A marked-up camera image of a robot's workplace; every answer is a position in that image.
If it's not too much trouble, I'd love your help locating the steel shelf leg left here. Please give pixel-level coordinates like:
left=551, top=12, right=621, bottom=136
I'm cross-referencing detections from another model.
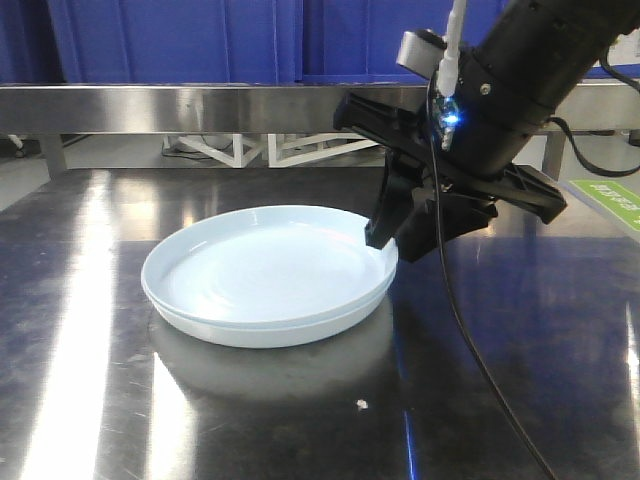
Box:
left=38, top=134, right=68, bottom=180

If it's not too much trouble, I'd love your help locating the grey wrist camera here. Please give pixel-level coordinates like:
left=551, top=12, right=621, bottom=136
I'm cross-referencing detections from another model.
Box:
left=396, top=29, right=447, bottom=79

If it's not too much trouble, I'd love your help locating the white metal frame left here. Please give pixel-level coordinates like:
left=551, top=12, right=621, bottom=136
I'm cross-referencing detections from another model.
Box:
left=160, top=134, right=267, bottom=168

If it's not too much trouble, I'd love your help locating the thin black cable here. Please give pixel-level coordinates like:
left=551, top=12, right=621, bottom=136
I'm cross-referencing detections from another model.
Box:
left=426, top=79, right=558, bottom=480

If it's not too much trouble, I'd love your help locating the white usb cable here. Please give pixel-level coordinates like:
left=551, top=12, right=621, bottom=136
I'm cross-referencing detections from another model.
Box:
left=437, top=0, right=469, bottom=99

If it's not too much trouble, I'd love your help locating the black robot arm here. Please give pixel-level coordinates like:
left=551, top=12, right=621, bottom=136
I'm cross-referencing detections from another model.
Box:
left=333, top=1, right=639, bottom=261

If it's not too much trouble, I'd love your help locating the blue plastic bin left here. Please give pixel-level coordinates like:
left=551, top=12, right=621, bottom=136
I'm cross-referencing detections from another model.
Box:
left=47, top=1, right=304, bottom=85

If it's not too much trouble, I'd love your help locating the white metal frame right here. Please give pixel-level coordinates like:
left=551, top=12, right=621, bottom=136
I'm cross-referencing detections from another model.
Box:
left=264, top=133, right=378, bottom=168

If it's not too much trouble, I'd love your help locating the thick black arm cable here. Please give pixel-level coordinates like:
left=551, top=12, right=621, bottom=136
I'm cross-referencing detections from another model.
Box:
left=547, top=44, right=640, bottom=177

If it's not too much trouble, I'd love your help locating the steel shelf leg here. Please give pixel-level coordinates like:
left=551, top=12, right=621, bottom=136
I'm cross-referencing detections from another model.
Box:
left=38, top=134, right=68, bottom=180
left=542, top=130, right=566, bottom=181

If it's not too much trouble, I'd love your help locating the light blue plate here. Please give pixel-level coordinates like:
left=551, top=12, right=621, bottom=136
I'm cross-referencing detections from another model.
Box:
left=141, top=205, right=399, bottom=328
left=142, top=277, right=393, bottom=349

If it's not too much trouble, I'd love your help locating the green floor sign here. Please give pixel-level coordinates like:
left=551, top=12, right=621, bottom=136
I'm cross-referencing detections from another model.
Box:
left=570, top=179, right=639, bottom=232

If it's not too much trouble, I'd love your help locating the white metal frame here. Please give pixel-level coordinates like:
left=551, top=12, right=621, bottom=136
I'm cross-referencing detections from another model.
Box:
left=264, top=133, right=378, bottom=168
left=160, top=134, right=267, bottom=168

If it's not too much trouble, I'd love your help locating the steel shelf leg right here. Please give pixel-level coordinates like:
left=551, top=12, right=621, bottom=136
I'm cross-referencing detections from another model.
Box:
left=542, top=130, right=566, bottom=181

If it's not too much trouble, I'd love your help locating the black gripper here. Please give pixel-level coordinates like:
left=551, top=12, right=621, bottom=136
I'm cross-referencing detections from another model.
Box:
left=333, top=93, right=566, bottom=262

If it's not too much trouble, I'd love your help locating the stainless steel shelf rail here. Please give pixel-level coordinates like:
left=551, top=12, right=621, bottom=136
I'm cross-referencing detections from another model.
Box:
left=0, top=81, right=640, bottom=136

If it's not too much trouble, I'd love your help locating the blue plastic bin middle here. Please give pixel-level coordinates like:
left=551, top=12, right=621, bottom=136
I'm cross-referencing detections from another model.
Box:
left=299, top=0, right=506, bottom=84

